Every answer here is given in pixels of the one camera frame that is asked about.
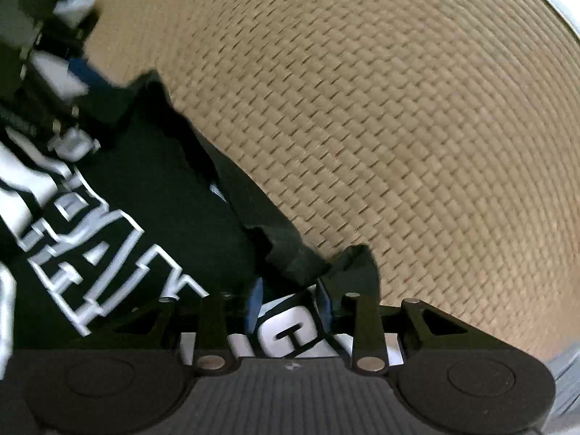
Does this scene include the woven straw mattress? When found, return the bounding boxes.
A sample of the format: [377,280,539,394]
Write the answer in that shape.
[88,0,580,359]

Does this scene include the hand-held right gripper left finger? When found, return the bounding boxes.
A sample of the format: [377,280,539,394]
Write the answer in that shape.
[104,278,265,374]

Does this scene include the grey cloth with web print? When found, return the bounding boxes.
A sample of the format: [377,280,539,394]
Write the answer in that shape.
[544,349,580,420]

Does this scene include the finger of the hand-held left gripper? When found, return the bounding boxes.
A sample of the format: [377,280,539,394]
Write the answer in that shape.
[66,57,116,98]

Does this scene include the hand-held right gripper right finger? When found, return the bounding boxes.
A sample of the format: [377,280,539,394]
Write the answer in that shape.
[316,278,476,374]

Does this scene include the black printed t-shirt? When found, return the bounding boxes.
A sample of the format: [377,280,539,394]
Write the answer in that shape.
[0,70,404,368]

